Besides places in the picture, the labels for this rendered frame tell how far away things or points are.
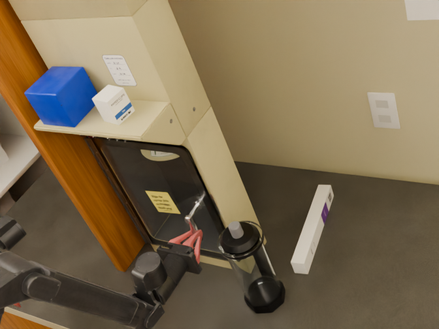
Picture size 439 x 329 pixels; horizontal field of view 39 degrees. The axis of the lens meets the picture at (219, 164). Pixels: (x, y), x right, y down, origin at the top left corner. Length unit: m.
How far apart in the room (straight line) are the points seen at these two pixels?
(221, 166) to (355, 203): 0.44
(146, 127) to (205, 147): 0.21
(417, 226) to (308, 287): 0.32
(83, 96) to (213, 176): 0.34
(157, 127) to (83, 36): 0.24
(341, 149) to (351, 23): 0.43
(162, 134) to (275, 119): 0.62
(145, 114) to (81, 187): 0.42
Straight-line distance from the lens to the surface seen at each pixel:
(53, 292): 1.11
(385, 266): 1.58
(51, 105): 1.36
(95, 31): 1.30
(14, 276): 1.07
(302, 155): 1.89
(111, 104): 1.28
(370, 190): 1.77
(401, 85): 1.60
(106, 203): 1.72
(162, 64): 1.27
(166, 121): 1.29
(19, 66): 1.50
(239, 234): 1.40
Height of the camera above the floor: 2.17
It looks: 37 degrees down
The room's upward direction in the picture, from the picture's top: 23 degrees counter-clockwise
